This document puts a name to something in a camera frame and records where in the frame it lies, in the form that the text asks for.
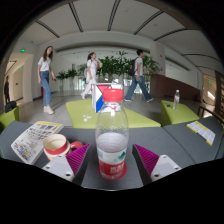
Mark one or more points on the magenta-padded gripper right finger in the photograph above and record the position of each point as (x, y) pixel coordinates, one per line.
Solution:
(163, 167)

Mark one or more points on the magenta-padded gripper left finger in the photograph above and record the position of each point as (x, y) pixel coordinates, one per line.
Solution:
(60, 166)

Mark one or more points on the clear red-capped water bottle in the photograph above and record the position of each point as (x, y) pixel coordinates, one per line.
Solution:
(112, 143)

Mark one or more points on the small clear water bottle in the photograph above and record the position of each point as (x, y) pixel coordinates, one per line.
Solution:
(176, 100)

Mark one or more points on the red and white patterned cup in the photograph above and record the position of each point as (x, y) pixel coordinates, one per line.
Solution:
(55, 146)

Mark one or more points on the colourful printed magazine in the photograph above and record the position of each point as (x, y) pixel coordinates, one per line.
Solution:
(30, 140)

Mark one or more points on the yellow-edged white leaflet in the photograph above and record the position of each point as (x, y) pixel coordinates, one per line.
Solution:
(201, 131)

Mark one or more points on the lime green block seat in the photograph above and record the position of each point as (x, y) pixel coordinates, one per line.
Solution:
(176, 116)

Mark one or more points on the large lime green low table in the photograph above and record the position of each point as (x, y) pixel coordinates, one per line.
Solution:
(80, 115)

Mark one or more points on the dark wooden table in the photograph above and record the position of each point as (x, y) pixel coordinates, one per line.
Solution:
(211, 111)

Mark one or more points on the white red blue geometric box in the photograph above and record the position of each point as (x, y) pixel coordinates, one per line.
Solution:
(98, 100)

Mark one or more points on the black bag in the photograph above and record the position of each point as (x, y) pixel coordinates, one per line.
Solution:
(10, 106)

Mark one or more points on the person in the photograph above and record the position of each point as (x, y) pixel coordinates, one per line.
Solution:
(6, 88)
(138, 66)
(91, 70)
(45, 66)

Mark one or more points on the group of potted green plants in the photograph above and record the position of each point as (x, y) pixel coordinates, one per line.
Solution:
(113, 65)

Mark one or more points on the green exit sign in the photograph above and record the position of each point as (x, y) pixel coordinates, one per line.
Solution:
(23, 50)

